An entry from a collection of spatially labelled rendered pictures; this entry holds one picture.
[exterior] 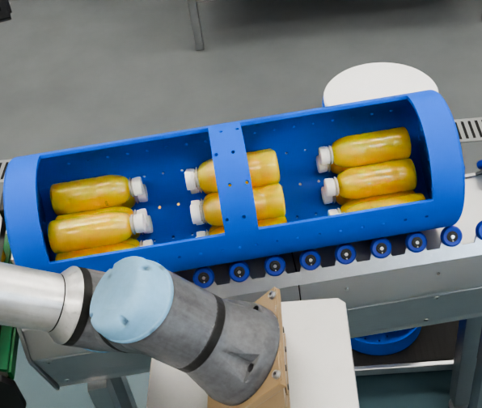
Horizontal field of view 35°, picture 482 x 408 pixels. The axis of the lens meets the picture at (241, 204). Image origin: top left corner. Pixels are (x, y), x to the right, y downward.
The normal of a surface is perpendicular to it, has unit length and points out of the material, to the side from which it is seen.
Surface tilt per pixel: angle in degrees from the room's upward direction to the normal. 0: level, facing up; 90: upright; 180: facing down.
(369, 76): 0
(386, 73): 0
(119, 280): 38
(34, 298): 55
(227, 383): 73
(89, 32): 0
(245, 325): 29
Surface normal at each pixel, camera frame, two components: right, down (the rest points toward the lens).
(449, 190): 0.09, 0.46
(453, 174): 0.06, 0.25
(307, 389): -0.11, -0.73
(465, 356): 0.12, 0.67
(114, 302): -0.69, -0.48
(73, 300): -0.19, -0.25
